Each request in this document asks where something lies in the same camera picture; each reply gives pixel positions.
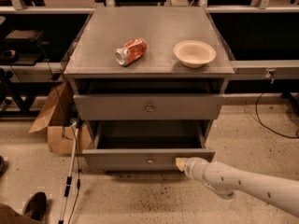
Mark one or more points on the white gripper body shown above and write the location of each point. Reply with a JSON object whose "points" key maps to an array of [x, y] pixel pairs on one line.
{"points": [[191, 167]]}

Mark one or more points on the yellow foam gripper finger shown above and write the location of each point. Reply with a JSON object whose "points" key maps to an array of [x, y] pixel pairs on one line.
{"points": [[180, 163]]}

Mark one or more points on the grey drawer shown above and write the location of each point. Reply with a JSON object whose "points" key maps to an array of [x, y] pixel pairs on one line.
{"points": [[148, 106], [146, 145]]}

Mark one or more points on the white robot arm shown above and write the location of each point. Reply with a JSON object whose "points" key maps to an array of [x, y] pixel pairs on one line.
{"points": [[225, 180]]}

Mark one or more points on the grey top drawer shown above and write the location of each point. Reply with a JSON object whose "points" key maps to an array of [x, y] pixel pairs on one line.
{"points": [[148, 106]]}

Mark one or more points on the grey drawer cabinet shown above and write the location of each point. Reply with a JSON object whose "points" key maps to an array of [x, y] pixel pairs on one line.
{"points": [[93, 69]]}

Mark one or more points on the white paper bowl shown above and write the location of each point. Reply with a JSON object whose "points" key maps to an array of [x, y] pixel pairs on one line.
{"points": [[194, 54]]}

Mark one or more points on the silver telescopic pole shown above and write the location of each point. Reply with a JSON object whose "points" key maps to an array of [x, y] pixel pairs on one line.
{"points": [[75, 130]]}

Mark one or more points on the orange soda can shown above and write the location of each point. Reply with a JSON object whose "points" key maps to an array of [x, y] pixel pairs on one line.
{"points": [[131, 51]]}

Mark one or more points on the brown cardboard box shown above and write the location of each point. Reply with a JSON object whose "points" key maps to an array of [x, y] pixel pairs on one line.
{"points": [[55, 117]]}

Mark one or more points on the black shoe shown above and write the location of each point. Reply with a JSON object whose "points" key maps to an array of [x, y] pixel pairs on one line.
{"points": [[35, 208]]}

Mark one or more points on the black equipment on left shelf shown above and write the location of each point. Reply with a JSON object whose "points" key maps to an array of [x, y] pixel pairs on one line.
{"points": [[23, 48]]}

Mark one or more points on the metal railing frame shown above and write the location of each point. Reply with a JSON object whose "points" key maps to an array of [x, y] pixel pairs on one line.
{"points": [[149, 0]]}

